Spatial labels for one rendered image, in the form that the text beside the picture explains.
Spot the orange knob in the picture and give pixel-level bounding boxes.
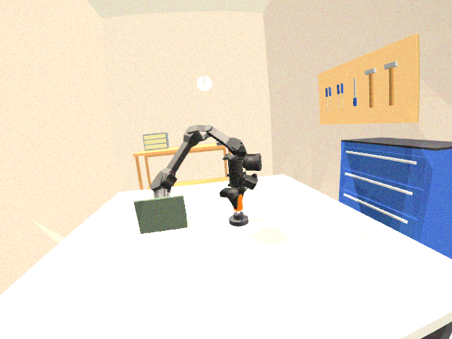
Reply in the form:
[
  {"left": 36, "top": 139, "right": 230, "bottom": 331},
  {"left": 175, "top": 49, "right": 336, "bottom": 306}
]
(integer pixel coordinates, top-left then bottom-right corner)
[{"left": 233, "top": 195, "right": 243, "bottom": 211}]

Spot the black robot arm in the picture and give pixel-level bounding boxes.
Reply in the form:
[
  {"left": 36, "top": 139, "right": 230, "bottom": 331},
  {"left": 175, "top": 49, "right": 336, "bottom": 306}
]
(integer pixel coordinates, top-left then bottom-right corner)
[{"left": 150, "top": 124, "right": 262, "bottom": 198}]

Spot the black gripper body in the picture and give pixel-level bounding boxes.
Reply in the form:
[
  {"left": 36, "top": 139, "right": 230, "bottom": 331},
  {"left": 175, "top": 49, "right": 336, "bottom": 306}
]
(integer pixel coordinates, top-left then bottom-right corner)
[{"left": 220, "top": 170, "right": 246, "bottom": 198}]

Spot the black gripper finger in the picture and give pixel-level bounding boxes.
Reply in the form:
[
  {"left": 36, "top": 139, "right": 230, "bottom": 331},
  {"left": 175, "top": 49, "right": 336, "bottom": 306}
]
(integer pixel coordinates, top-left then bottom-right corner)
[
  {"left": 228, "top": 194, "right": 241, "bottom": 209},
  {"left": 239, "top": 188, "right": 248, "bottom": 200}
]

